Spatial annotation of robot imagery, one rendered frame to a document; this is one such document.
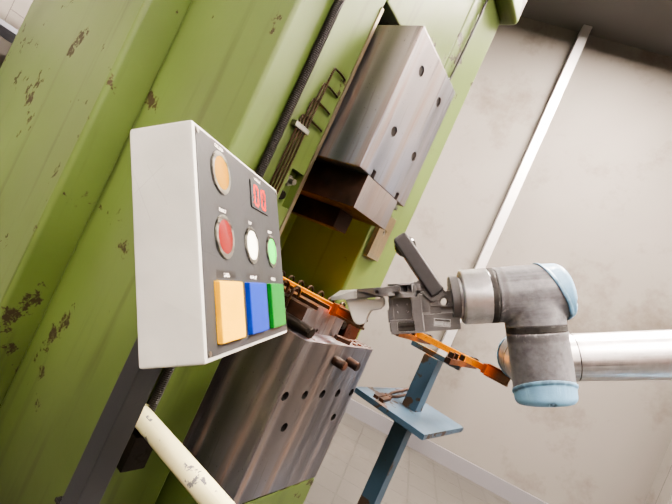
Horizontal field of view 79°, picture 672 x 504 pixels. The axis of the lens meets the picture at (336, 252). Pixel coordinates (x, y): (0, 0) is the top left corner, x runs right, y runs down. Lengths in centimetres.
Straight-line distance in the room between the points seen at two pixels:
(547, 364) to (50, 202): 118
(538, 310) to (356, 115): 69
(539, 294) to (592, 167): 331
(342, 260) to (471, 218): 230
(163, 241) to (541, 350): 54
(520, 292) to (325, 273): 93
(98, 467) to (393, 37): 113
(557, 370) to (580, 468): 326
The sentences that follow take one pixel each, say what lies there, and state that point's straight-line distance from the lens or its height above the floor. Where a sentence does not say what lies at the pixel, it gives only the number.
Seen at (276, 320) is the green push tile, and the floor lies 99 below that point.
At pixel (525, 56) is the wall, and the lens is 422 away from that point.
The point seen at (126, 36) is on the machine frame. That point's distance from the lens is 133.
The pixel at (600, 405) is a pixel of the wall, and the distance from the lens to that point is 388.
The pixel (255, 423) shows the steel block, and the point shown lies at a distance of 111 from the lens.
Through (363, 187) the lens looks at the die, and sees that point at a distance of 109.
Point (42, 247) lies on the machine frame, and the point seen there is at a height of 84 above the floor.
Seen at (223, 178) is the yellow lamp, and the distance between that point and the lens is 56.
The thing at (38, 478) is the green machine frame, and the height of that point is 38.
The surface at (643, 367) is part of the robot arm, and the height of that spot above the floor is 117.
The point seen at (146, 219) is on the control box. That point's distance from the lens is 52.
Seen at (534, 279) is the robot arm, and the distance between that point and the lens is 69.
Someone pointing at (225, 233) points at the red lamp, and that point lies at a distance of 54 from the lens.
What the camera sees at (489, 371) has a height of 99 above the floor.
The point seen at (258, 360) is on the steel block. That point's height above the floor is 80.
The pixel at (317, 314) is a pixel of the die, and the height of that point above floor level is 97.
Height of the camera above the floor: 112
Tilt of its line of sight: 1 degrees up
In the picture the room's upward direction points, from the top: 24 degrees clockwise
